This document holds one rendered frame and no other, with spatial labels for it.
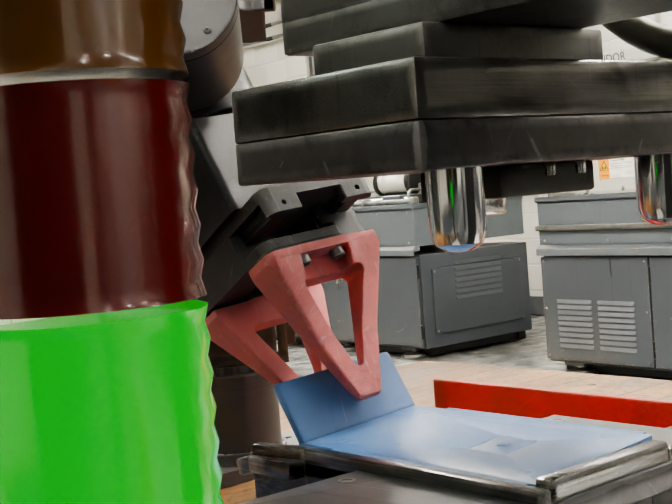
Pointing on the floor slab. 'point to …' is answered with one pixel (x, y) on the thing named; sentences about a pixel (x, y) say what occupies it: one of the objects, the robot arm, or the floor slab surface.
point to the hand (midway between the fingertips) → (344, 394)
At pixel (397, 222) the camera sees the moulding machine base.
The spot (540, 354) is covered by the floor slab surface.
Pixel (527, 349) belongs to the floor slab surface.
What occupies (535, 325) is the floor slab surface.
